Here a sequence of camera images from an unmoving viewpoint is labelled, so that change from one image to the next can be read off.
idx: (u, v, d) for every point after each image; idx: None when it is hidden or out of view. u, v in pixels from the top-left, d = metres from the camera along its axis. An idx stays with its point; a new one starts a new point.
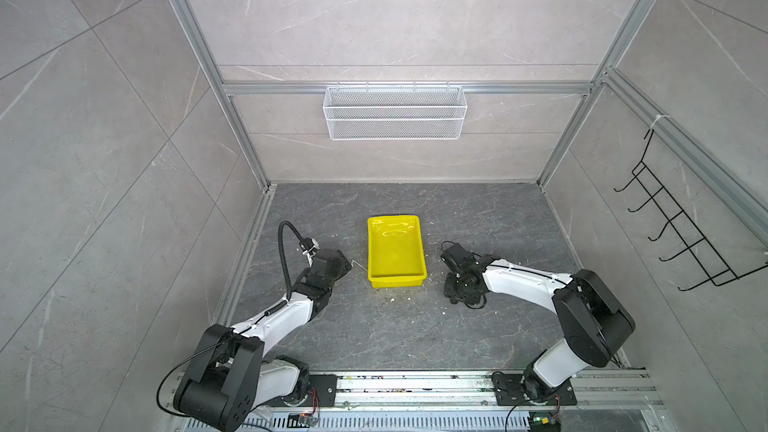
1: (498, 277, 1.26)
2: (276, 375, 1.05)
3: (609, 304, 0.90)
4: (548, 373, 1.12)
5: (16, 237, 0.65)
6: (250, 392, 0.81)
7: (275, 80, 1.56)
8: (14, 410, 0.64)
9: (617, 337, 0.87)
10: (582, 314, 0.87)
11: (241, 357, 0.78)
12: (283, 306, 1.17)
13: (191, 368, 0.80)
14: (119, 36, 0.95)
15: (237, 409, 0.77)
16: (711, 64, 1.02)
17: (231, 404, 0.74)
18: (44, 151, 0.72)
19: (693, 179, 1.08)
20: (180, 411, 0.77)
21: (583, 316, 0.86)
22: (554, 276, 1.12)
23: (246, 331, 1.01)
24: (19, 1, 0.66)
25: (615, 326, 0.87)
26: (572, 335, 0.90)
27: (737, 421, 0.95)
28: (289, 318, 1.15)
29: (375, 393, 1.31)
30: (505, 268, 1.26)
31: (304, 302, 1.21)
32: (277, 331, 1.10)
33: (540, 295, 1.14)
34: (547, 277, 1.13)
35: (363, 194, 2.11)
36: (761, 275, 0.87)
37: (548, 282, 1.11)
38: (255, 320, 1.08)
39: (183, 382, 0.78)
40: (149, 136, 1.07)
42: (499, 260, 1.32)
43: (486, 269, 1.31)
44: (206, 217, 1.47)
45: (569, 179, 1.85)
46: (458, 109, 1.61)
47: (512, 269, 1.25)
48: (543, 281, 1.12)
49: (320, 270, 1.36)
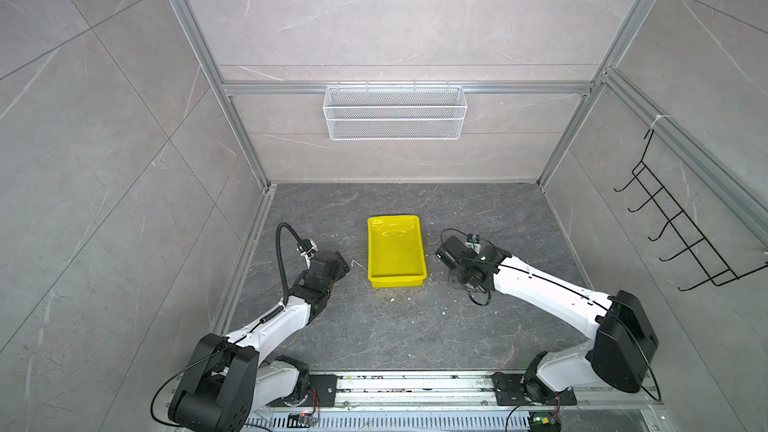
1: (512, 283, 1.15)
2: (273, 377, 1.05)
3: (646, 330, 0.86)
4: (551, 377, 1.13)
5: (16, 236, 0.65)
6: (245, 402, 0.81)
7: (275, 80, 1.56)
8: (14, 410, 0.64)
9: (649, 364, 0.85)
10: (626, 346, 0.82)
11: (236, 367, 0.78)
12: (279, 311, 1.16)
13: (185, 379, 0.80)
14: (119, 36, 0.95)
15: (232, 420, 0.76)
16: (711, 64, 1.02)
17: (226, 416, 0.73)
18: (44, 151, 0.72)
19: (693, 179, 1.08)
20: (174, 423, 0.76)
21: (628, 348, 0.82)
22: (592, 297, 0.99)
23: (240, 340, 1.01)
24: (19, 1, 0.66)
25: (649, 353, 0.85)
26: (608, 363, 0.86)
27: (737, 421, 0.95)
28: (285, 324, 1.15)
29: (375, 393, 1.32)
30: (525, 276, 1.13)
31: (301, 306, 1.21)
32: (273, 338, 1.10)
33: (570, 314, 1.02)
34: (584, 297, 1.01)
35: (363, 194, 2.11)
36: (761, 275, 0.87)
37: (585, 303, 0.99)
38: (250, 328, 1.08)
39: (177, 393, 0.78)
40: (148, 136, 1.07)
42: (516, 262, 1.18)
43: (499, 272, 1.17)
44: (206, 216, 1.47)
45: (569, 179, 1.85)
46: (458, 109, 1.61)
47: (534, 275, 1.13)
48: (577, 300, 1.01)
49: (319, 273, 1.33)
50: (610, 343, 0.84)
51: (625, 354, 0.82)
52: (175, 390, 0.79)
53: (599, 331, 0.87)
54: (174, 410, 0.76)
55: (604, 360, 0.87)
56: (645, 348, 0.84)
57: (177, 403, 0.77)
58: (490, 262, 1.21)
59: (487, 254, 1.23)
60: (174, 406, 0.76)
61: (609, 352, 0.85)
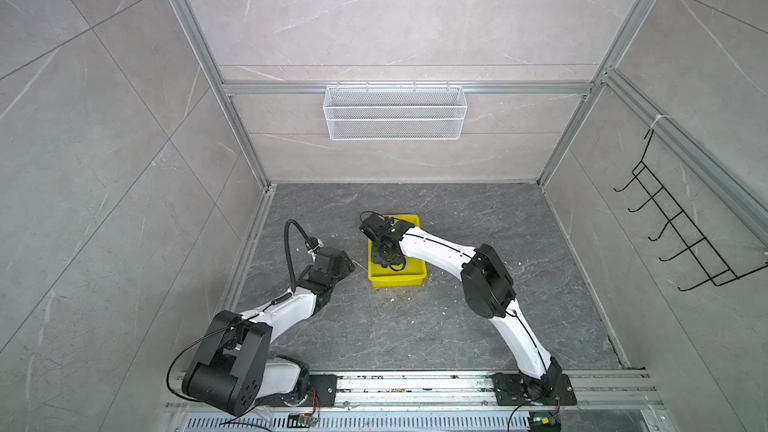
1: (410, 245, 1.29)
2: (278, 368, 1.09)
3: (500, 271, 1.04)
4: (527, 368, 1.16)
5: (16, 237, 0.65)
6: (257, 376, 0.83)
7: (275, 80, 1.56)
8: (14, 410, 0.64)
9: (504, 298, 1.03)
10: (482, 284, 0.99)
11: (250, 341, 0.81)
12: (289, 297, 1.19)
13: (201, 351, 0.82)
14: (119, 36, 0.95)
15: (245, 392, 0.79)
16: (711, 64, 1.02)
17: (240, 388, 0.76)
18: (44, 151, 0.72)
19: (693, 179, 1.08)
20: (190, 393, 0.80)
21: (482, 283, 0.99)
22: (462, 249, 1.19)
23: (254, 317, 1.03)
24: (18, 1, 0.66)
25: (502, 287, 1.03)
26: (473, 298, 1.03)
27: (737, 420, 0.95)
28: (294, 309, 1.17)
29: (375, 393, 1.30)
30: (420, 239, 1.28)
31: (308, 295, 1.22)
32: (283, 321, 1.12)
33: (449, 265, 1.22)
34: (456, 249, 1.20)
35: (363, 194, 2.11)
36: (760, 275, 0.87)
37: (456, 254, 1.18)
38: (263, 308, 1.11)
39: (193, 365, 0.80)
40: (149, 136, 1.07)
42: (414, 228, 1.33)
43: (403, 238, 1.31)
44: (206, 216, 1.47)
45: (569, 178, 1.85)
46: (458, 110, 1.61)
47: (428, 238, 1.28)
48: (452, 252, 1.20)
49: (324, 266, 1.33)
50: (471, 283, 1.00)
51: (481, 289, 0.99)
52: (191, 362, 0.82)
53: (463, 274, 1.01)
54: (190, 381, 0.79)
55: (470, 295, 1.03)
56: (497, 286, 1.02)
57: (192, 376, 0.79)
58: (397, 230, 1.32)
59: (396, 225, 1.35)
60: (190, 379, 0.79)
61: (471, 290, 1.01)
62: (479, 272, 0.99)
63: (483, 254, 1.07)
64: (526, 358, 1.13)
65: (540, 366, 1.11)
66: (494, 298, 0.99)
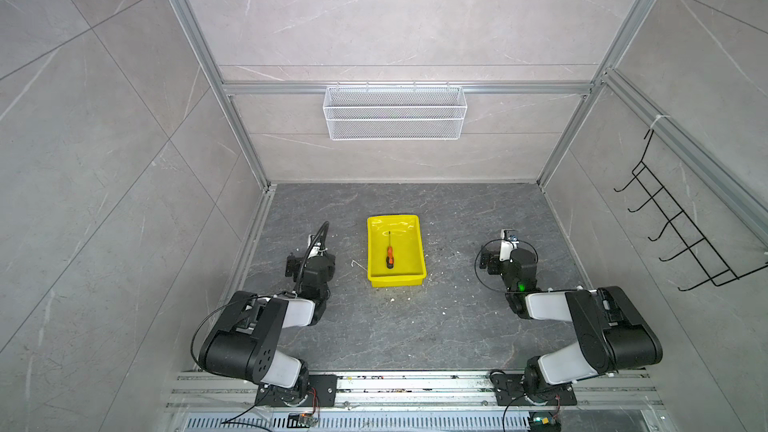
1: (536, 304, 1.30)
2: (282, 357, 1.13)
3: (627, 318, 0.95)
4: (548, 368, 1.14)
5: (15, 237, 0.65)
6: (270, 348, 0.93)
7: (275, 80, 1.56)
8: (14, 410, 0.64)
9: (639, 351, 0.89)
10: (589, 308, 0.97)
11: (269, 310, 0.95)
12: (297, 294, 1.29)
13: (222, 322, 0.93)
14: (119, 36, 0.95)
15: (261, 358, 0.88)
16: (710, 64, 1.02)
17: (258, 348, 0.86)
18: (44, 151, 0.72)
19: (693, 179, 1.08)
20: (208, 360, 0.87)
21: (587, 308, 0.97)
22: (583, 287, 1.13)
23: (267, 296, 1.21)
24: (19, 1, 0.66)
25: (639, 340, 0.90)
26: (586, 340, 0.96)
27: (737, 421, 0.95)
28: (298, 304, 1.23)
29: (375, 393, 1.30)
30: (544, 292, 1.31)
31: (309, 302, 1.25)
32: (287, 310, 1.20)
33: None
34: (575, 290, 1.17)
35: (363, 194, 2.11)
36: (761, 275, 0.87)
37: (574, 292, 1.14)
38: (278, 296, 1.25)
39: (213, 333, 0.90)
40: (148, 136, 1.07)
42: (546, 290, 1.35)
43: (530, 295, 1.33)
44: (206, 216, 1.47)
45: (569, 179, 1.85)
46: (458, 109, 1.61)
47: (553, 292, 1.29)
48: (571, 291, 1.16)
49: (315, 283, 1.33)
50: (577, 312, 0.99)
51: (586, 315, 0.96)
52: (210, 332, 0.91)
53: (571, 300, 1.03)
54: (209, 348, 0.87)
55: (582, 334, 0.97)
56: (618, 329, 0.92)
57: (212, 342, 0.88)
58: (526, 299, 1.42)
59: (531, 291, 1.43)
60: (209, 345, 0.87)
61: (580, 320, 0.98)
62: (591, 298, 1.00)
63: (607, 300, 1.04)
64: (558, 369, 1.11)
65: (554, 379, 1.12)
66: (609, 329, 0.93)
